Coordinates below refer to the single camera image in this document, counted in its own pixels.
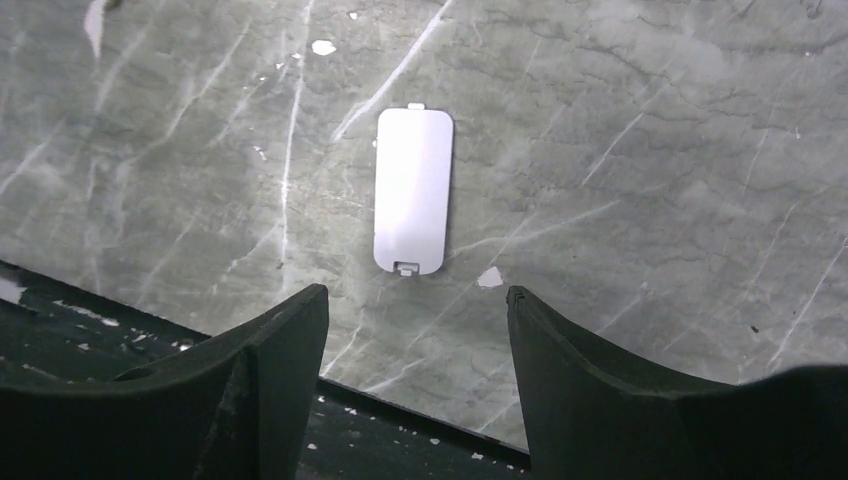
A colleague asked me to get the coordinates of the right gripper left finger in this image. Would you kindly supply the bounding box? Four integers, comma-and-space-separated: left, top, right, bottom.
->
1, 284, 329, 479

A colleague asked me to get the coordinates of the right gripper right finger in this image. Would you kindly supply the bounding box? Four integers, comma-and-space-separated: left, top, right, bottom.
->
506, 286, 847, 479

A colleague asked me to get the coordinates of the white battery compartment cover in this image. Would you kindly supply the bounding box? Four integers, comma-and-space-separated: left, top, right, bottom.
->
373, 103, 455, 277

